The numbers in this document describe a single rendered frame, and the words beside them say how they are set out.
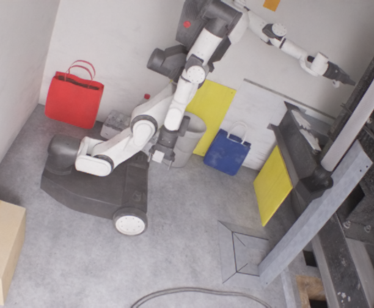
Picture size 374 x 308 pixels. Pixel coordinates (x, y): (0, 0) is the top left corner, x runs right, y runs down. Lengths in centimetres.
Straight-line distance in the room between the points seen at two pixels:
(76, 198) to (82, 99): 89
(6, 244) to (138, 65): 162
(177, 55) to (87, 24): 106
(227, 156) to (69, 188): 132
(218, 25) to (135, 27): 117
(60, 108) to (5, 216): 124
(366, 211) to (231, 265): 89
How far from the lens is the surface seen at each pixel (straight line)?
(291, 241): 205
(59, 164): 206
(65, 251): 193
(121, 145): 194
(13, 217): 170
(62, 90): 265
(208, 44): 146
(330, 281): 198
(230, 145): 275
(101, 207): 202
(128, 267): 196
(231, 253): 228
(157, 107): 181
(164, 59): 168
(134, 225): 202
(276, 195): 257
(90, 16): 256
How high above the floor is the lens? 158
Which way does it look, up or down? 35 degrees down
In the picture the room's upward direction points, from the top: 25 degrees clockwise
